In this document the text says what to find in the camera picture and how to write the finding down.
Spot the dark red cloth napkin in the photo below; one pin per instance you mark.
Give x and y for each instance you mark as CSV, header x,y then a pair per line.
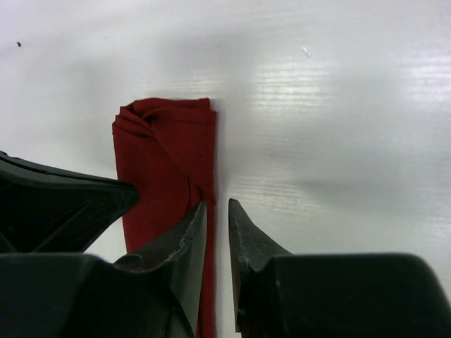
x,y
166,149

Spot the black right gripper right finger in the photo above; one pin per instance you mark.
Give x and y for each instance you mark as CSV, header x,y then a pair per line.
x,y
279,294

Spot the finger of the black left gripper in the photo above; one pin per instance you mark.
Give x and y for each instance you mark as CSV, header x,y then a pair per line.
x,y
48,209

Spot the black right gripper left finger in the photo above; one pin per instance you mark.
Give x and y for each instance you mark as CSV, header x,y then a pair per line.
x,y
152,292

